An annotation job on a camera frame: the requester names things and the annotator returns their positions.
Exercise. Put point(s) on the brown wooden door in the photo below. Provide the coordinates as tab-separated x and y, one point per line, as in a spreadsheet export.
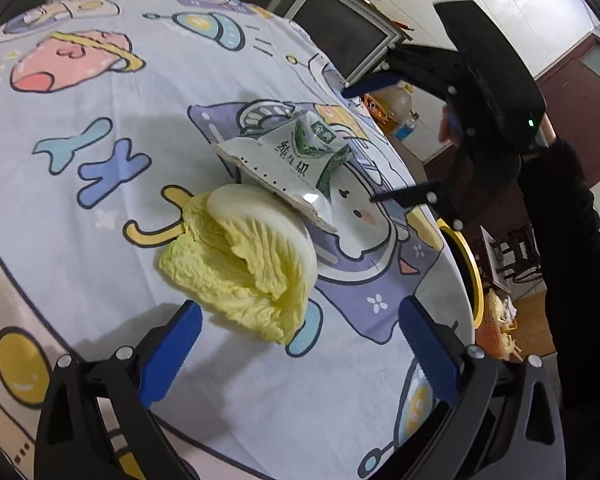
580	90

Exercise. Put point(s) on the dark wooden chair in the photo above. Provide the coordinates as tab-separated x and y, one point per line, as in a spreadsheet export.
520	250

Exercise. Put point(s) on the counter cabinet with glass doors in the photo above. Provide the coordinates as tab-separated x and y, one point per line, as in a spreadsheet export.
340	30

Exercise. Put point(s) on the white green snack bag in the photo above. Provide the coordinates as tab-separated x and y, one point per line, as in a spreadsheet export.
290	160

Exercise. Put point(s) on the red kitchen utensil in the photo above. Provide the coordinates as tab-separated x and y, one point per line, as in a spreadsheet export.
400	25

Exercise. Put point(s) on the blue liquid bottle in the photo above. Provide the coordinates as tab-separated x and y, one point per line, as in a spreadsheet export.
405	130

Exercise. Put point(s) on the napa cabbage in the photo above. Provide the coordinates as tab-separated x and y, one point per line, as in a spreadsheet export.
240	270

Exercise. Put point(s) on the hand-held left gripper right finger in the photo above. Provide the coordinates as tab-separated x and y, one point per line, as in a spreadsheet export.
427	350

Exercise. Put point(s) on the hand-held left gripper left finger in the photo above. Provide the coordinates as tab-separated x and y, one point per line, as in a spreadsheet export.
172	350

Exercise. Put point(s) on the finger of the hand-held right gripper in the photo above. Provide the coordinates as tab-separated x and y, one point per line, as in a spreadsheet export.
375	84
410	194

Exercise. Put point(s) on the brown bin with orange rim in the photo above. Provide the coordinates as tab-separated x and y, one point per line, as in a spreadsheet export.
374	107

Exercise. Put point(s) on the cartoon printed tablecloth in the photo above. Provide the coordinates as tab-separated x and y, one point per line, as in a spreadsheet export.
80	260

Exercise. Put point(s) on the orange mesh bag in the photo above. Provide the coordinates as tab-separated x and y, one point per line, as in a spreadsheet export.
485	330

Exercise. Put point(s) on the person's right forearm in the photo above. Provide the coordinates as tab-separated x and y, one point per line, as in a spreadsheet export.
570	235

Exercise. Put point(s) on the large cooking oil bottle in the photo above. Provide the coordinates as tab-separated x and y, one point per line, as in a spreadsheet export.
395	110

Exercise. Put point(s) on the yellow-rimmed trash bin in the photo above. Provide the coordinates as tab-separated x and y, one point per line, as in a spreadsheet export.
472	265

